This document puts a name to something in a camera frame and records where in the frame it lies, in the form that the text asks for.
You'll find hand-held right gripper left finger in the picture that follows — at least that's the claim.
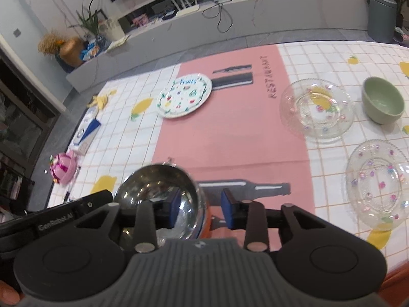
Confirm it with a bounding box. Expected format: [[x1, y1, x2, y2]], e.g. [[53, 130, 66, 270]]
[[75, 189, 181, 253]]

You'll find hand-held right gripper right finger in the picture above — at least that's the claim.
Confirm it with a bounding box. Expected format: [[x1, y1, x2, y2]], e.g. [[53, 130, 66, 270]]
[[221, 189, 323, 253]]

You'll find floral ceramic plate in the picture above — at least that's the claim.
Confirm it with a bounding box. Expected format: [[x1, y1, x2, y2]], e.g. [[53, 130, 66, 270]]
[[156, 74, 213, 119]]

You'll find clear floral glass plate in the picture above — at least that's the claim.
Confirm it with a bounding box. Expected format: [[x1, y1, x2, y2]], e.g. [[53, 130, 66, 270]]
[[279, 78, 355, 140], [346, 139, 409, 231]]

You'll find green ceramic bowl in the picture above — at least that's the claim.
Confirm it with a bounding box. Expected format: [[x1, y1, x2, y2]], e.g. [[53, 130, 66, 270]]
[[362, 76, 405, 125]]

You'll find person's left hand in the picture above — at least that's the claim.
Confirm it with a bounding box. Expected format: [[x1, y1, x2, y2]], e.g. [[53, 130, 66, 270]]
[[0, 280, 20, 306]]

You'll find pink toy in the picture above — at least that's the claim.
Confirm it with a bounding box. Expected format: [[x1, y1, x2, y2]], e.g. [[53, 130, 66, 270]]
[[49, 151, 79, 185]]

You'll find checked lemon tablecloth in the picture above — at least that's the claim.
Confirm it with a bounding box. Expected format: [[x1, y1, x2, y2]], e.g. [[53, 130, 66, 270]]
[[46, 40, 409, 263]]

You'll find pink placemat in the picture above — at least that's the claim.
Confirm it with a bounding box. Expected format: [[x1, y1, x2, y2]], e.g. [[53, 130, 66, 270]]
[[153, 44, 316, 231]]

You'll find blue and white box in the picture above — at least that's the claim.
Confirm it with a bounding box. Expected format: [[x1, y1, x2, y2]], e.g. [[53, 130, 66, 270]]
[[70, 108, 102, 155]]

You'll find yellow banana toy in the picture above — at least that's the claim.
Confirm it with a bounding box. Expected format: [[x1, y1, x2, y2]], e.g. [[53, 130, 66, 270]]
[[87, 89, 118, 110]]

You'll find gold vase with dried flowers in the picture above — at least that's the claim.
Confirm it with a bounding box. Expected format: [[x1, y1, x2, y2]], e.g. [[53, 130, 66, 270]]
[[38, 31, 85, 68]]

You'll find blue snack packet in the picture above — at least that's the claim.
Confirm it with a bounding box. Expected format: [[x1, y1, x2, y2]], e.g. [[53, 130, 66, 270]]
[[80, 38, 103, 61]]

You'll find orange cloth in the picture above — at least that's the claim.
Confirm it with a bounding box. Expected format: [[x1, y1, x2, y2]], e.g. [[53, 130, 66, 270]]
[[380, 265, 409, 307]]

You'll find potted plant in white pot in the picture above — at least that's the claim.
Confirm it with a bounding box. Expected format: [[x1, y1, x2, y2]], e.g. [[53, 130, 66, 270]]
[[68, 0, 124, 43]]

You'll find grey stone bench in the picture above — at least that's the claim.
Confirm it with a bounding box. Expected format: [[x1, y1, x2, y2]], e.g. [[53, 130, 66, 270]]
[[65, 0, 372, 93]]

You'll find white router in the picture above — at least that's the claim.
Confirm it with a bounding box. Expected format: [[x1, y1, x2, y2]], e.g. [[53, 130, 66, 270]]
[[169, 0, 200, 17]]

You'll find grey trash bin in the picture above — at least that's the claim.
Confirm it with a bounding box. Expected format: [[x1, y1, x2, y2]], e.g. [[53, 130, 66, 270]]
[[367, 0, 397, 43]]

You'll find black cable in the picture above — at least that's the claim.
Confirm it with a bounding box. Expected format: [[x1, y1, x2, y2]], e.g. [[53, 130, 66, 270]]
[[202, 0, 236, 33]]

